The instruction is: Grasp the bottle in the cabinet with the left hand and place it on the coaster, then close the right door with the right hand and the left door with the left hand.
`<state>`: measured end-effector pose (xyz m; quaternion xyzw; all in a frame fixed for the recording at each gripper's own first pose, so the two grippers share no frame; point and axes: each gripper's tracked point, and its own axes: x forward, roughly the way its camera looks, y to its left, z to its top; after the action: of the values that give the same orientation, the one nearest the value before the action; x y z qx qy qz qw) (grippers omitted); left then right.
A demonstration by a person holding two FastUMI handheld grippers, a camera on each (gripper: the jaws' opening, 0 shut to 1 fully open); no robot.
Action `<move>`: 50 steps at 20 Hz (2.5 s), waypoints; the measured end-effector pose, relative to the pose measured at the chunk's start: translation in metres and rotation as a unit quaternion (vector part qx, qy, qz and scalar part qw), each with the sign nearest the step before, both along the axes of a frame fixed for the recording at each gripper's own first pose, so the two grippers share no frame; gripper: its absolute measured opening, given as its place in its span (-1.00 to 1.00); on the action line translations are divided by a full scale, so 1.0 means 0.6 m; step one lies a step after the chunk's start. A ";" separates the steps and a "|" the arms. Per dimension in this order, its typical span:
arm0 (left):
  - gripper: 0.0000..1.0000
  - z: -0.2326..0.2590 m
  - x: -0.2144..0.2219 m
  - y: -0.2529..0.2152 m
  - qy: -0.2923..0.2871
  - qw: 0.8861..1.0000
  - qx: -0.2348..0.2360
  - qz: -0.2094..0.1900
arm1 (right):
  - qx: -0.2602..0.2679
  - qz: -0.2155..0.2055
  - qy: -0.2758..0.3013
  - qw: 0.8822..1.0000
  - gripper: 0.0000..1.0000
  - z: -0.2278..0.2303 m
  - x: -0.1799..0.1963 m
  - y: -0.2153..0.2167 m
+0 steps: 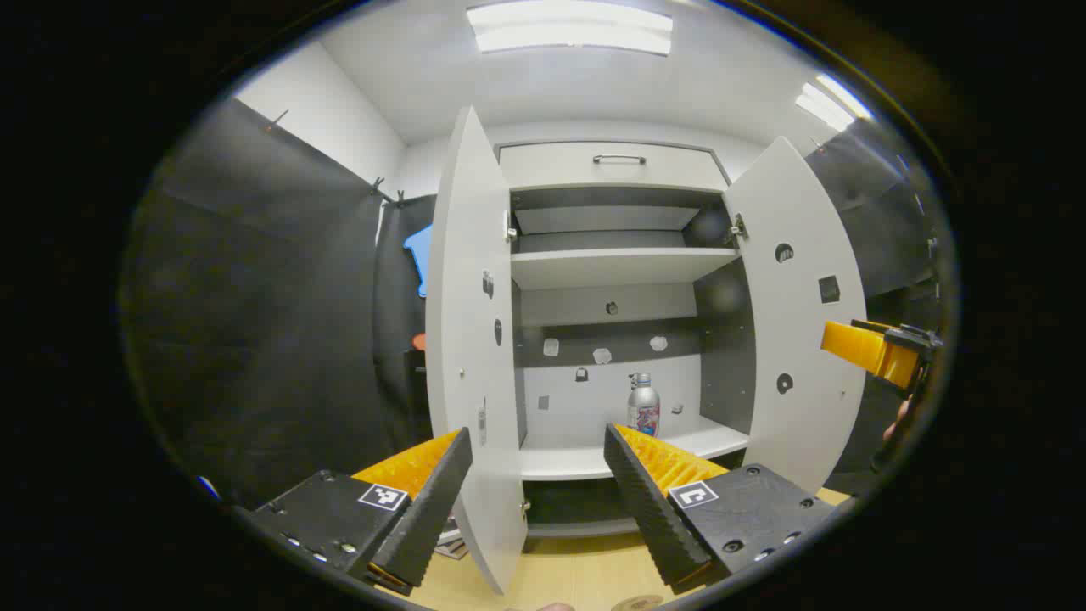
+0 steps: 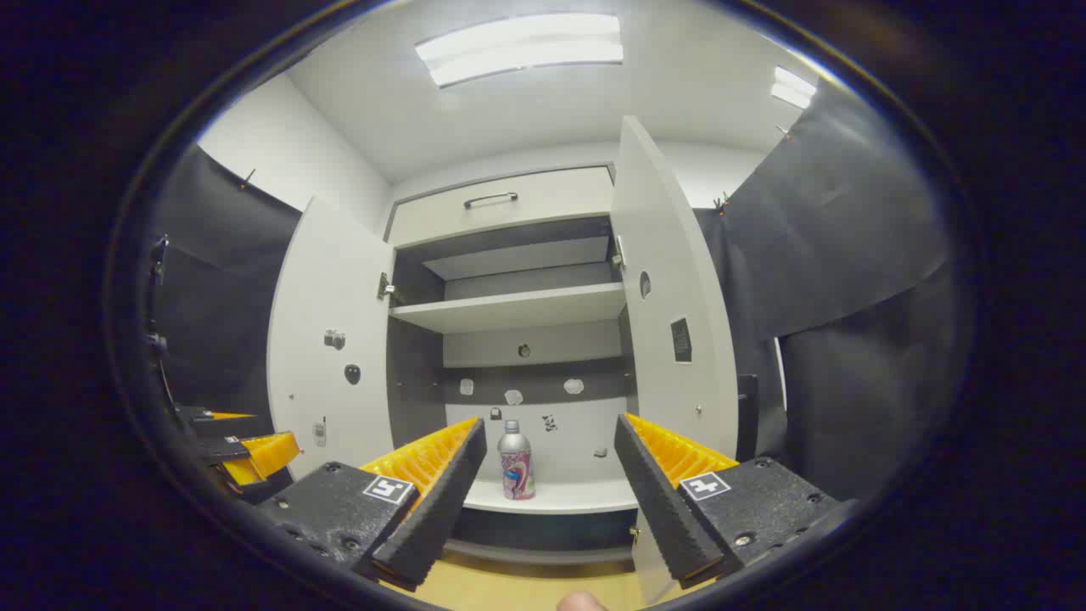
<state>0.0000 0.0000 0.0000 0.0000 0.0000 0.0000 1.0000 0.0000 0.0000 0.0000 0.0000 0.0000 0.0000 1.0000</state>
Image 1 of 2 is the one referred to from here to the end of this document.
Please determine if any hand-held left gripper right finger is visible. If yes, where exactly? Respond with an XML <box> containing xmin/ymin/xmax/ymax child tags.
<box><xmin>603</xmin><ymin>423</ymin><xmax>837</xmax><ymax>595</ymax></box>

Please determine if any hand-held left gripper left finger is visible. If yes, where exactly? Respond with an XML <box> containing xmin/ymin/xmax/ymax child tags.
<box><xmin>246</xmin><ymin>427</ymin><xmax>474</xmax><ymax>597</ymax></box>

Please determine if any white cabinet door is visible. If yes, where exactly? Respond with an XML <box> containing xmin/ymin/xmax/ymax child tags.
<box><xmin>721</xmin><ymin>136</ymin><xmax>868</xmax><ymax>495</ymax></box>
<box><xmin>424</xmin><ymin>106</ymin><xmax>529</xmax><ymax>595</ymax></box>

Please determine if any silver bottle with printed label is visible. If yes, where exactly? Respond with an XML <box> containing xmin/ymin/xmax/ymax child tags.
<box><xmin>627</xmin><ymin>372</ymin><xmax>661</xmax><ymax>439</ymax></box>

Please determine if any white cabinet drawer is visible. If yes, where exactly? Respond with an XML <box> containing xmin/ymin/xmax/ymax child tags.
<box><xmin>499</xmin><ymin>142</ymin><xmax>731</xmax><ymax>193</ymax></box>

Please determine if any small ceiling light panel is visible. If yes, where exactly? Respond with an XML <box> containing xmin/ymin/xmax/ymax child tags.
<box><xmin>795</xmin><ymin>74</ymin><xmax>874</xmax><ymax>133</ymax></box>

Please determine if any black backdrop cloth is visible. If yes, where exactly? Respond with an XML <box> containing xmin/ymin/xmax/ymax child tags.
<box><xmin>123</xmin><ymin>98</ymin><xmax>947</xmax><ymax>510</ymax></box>

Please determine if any large ceiling light panel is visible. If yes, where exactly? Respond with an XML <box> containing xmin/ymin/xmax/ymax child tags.
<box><xmin>466</xmin><ymin>2</ymin><xmax>675</xmax><ymax>57</ymax></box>

